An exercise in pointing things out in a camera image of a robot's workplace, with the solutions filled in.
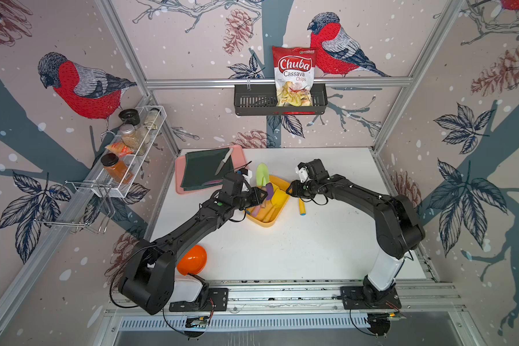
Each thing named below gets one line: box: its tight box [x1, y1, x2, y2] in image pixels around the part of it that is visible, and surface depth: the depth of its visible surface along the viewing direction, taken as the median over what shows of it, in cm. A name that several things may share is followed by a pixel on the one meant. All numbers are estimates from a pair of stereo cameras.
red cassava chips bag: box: [272, 46, 318, 107], surface depth 85 cm
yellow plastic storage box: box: [245, 174, 291, 228], surface depth 97 cm
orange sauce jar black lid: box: [100, 152, 134, 185], surface depth 66 cm
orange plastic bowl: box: [176, 244, 207, 276], surface depth 81 cm
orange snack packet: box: [105, 142, 134, 158], surface depth 71 cm
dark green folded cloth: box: [180, 147, 235, 192], surface depth 116 cm
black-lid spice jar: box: [118, 108, 141, 127], surface depth 76 cm
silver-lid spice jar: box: [119, 123, 146, 150], surface depth 74 cm
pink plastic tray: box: [175, 144, 248, 194], surface depth 113 cm
